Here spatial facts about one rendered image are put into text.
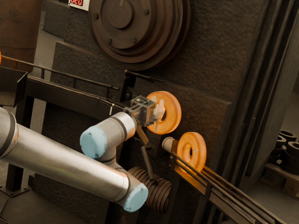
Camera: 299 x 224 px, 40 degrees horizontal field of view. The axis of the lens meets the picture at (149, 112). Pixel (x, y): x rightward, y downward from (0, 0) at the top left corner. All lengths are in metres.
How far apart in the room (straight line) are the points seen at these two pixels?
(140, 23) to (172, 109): 0.40
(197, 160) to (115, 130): 0.35
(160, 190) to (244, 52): 0.65
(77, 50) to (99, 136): 0.92
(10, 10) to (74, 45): 2.42
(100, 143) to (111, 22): 0.65
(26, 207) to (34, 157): 1.40
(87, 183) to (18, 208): 1.27
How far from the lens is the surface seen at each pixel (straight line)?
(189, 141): 1.50
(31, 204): 2.34
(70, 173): 1.01
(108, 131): 1.23
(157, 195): 1.62
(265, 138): 2.60
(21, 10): 4.51
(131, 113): 1.30
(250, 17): 1.70
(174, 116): 1.44
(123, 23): 1.67
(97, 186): 1.09
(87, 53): 2.03
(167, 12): 1.65
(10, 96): 2.05
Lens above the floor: 1.26
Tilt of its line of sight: 17 degrees down
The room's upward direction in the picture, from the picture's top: 14 degrees clockwise
